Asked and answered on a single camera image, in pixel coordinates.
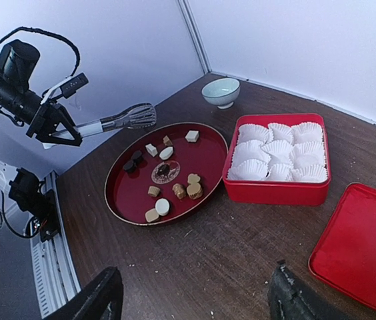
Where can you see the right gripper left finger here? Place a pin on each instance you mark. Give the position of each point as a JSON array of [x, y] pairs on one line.
[[101, 298]]

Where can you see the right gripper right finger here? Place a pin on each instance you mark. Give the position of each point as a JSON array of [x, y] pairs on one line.
[[289, 297]]

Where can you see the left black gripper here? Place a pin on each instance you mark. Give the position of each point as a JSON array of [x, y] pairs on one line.
[[52, 125]]

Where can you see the dark round chocolate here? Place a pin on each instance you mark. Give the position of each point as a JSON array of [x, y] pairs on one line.
[[137, 157]]

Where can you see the silver serving tongs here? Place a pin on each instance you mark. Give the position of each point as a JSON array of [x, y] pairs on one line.
[[138, 116]]

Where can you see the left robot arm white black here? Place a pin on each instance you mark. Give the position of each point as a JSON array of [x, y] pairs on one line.
[[17, 102]]

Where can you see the white oval chocolate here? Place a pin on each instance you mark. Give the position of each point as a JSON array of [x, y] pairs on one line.
[[166, 153], [162, 206]]

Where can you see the white oval chocolate lower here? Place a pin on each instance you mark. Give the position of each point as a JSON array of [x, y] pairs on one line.
[[162, 206]]

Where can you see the white square chocolate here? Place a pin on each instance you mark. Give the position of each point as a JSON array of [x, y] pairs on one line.
[[192, 136]]

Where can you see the red tin lid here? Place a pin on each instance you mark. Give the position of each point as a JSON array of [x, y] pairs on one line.
[[345, 255]]

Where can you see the round red tray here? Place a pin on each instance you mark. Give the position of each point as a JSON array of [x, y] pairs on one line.
[[131, 191]]

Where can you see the red square tin box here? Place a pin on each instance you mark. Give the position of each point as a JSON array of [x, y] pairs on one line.
[[280, 159]]

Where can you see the pale green ceramic bowl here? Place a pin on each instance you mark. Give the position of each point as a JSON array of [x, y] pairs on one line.
[[222, 93]]

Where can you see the aluminium front rail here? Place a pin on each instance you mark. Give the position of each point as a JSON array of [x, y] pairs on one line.
[[54, 274]]

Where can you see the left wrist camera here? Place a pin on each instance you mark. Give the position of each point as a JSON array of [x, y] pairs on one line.
[[66, 88]]

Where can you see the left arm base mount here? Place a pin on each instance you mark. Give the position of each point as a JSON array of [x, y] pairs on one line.
[[26, 191]]

